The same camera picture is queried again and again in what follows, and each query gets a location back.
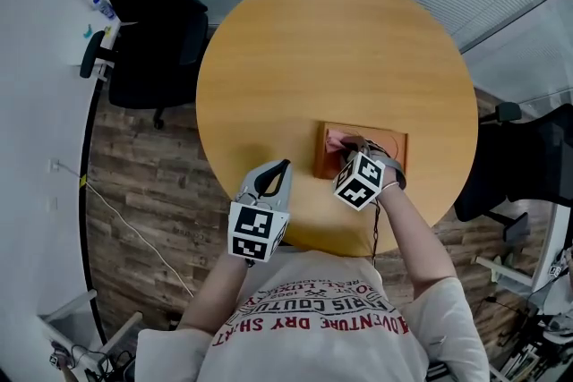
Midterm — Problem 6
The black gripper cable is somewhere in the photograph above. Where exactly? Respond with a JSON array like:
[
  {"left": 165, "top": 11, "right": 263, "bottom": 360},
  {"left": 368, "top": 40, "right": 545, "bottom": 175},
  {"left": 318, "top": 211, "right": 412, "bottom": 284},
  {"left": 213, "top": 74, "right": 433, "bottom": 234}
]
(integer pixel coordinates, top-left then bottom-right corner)
[{"left": 369, "top": 199, "right": 382, "bottom": 268}]

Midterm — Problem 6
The clear plastic water bottle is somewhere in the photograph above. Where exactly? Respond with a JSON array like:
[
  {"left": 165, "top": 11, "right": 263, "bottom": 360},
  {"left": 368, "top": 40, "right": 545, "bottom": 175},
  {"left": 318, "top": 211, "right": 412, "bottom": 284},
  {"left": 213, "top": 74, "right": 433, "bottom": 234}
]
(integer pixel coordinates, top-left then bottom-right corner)
[{"left": 91, "top": 0, "right": 117, "bottom": 21}]

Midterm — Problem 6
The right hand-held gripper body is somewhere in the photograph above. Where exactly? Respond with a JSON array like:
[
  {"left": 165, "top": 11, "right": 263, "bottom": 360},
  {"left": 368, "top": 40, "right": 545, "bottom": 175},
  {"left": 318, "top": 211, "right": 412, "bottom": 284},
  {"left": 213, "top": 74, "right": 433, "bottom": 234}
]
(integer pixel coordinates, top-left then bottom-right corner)
[{"left": 331, "top": 137, "right": 407, "bottom": 212}]

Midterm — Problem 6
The pink cloth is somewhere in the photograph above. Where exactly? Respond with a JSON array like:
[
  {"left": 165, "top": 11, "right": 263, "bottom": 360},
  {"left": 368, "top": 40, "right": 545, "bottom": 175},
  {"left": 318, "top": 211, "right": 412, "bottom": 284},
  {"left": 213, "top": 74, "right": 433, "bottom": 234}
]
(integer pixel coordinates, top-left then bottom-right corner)
[{"left": 325, "top": 131, "right": 359, "bottom": 154}]

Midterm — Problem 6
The brown wooden box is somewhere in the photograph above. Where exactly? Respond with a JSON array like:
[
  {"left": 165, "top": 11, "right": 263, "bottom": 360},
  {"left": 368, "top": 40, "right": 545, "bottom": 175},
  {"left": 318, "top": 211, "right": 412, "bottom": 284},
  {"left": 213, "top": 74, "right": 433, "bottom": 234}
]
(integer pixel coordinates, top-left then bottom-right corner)
[{"left": 312, "top": 121, "right": 410, "bottom": 181}]

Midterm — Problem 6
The black mesh office chair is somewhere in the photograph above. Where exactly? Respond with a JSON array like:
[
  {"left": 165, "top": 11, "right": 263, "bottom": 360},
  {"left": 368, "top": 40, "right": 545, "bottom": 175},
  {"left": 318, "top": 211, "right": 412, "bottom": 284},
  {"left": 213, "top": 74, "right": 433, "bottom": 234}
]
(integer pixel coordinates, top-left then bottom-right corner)
[{"left": 452, "top": 101, "right": 573, "bottom": 243}]

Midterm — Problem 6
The person's left forearm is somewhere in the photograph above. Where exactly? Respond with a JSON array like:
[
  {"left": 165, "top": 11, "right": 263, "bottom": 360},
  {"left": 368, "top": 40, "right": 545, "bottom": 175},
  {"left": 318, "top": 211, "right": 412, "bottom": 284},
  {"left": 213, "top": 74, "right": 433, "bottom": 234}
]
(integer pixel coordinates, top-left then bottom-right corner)
[{"left": 177, "top": 252, "right": 252, "bottom": 333}]

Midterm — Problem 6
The white printed shirt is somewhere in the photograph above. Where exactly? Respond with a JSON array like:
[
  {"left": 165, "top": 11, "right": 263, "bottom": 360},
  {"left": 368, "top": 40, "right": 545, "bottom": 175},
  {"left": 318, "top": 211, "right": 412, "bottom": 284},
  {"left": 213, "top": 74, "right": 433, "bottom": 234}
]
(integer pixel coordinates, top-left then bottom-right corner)
[{"left": 135, "top": 249, "right": 492, "bottom": 382}]

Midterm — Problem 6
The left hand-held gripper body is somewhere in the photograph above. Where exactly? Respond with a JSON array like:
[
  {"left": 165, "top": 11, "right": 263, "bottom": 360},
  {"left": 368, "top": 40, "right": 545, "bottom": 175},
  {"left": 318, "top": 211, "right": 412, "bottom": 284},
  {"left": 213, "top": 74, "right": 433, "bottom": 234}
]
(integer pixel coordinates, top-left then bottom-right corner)
[{"left": 227, "top": 158, "right": 295, "bottom": 264}]

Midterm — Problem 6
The white curved desk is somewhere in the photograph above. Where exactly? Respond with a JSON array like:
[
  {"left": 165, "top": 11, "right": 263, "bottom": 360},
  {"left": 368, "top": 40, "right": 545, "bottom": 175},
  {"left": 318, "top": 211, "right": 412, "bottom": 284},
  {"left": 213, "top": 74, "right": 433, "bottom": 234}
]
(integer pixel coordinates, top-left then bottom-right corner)
[{"left": 0, "top": 0, "right": 123, "bottom": 382}]

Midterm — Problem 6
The white floor cable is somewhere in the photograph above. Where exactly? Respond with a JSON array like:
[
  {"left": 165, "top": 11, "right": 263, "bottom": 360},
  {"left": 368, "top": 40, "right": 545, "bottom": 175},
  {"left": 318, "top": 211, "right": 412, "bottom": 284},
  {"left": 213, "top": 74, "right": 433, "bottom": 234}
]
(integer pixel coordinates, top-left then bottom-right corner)
[{"left": 52, "top": 159, "right": 194, "bottom": 297}]

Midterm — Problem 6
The person's right forearm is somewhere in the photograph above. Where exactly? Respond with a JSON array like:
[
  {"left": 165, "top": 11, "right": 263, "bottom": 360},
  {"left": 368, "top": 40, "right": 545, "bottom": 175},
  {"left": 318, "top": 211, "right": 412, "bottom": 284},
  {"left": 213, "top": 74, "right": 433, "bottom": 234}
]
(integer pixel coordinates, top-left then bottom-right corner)
[{"left": 375, "top": 182, "right": 458, "bottom": 300}]

